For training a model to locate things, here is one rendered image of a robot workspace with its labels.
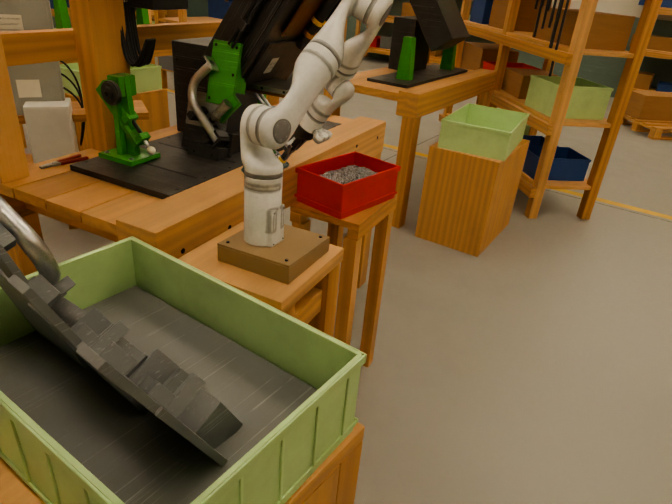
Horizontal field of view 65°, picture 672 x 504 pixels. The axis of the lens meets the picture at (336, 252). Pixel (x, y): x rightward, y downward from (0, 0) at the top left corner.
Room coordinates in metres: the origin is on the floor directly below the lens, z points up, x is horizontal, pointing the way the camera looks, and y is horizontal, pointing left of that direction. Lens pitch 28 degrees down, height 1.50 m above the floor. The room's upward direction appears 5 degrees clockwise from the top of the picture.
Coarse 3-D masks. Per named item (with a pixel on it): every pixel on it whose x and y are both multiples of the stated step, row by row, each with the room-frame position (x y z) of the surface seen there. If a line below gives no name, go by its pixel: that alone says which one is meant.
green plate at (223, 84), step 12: (216, 48) 1.89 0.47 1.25; (228, 48) 1.87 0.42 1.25; (240, 48) 1.85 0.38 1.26; (216, 60) 1.88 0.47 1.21; (228, 60) 1.86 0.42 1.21; (240, 60) 1.85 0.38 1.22; (216, 72) 1.86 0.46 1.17; (228, 72) 1.84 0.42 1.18; (240, 72) 1.87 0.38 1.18; (216, 84) 1.85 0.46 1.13; (228, 84) 1.83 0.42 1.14; (240, 84) 1.87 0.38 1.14; (216, 96) 1.84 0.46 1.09; (228, 96) 1.82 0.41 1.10
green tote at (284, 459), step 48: (0, 288) 0.77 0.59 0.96; (96, 288) 0.92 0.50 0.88; (144, 288) 0.98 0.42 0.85; (192, 288) 0.89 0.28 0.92; (0, 336) 0.76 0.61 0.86; (240, 336) 0.82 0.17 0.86; (288, 336) 0.76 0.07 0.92; (336, 384) 0.61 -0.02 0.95; (0, 432) 0.54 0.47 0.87; (288, 432) 0.51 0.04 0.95; (336, 432) 0.63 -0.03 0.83; (48, 480) 0.47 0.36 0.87; (96, 480) 0.40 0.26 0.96; (240, 480) 0.44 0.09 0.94; (288, 480) 0.52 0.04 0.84
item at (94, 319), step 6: (90, 312) 0.72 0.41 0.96; (96, 312) 0.73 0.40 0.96; (84, 318) 0.71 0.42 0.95; (90, 318) 0.72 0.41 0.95; (96, 318) 0.72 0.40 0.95; (102, 318) 0.73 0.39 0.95; (78, 324) 0.70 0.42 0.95; (90, 324) 0.71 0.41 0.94; (96, 324) 0.72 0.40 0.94; (102, 324) 0.72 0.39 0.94; (108, 324) 0.72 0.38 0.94; (96, 330) 0.71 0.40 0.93; (102, 330) 0.71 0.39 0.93
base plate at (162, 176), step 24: (144, 144) 1.84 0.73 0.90; (168, 144) 1.86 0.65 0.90; (72, 168) 1.57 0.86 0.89; (96, 168) 1.56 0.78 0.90; (120, 168) 1.58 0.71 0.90; (144, 168) 1.60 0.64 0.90; (168, 168) 1.61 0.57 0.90; (192, 168) 1.63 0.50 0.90; (216, 168) 1.65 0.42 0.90; (144, 192) 1.44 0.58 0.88; (168, 192) 1.42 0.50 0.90
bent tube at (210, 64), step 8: (208, 56) 1.87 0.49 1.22; (208, 64) 1.84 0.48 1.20; (200, 72) 1.85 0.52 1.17; (208, 72) 1.85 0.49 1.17; (192, 80) 1.85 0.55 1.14; (200, 80) 1.86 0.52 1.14; (192, 88) 1.85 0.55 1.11; (192, 96) 1.84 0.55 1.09; (192, 104) 1.83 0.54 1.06; (200, 112) 1.81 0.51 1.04; (200, 120) 1.80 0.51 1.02; (208, 120) 1.80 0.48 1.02; (208, 128) 1.78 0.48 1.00; (216, 136) 1.76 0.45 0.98
